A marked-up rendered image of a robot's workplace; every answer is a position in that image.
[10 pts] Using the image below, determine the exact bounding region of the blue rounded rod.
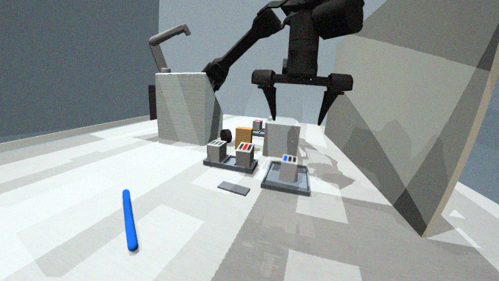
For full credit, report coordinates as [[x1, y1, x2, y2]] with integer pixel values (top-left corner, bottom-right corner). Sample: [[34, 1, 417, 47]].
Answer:
[[122, 189, 139, 252]]

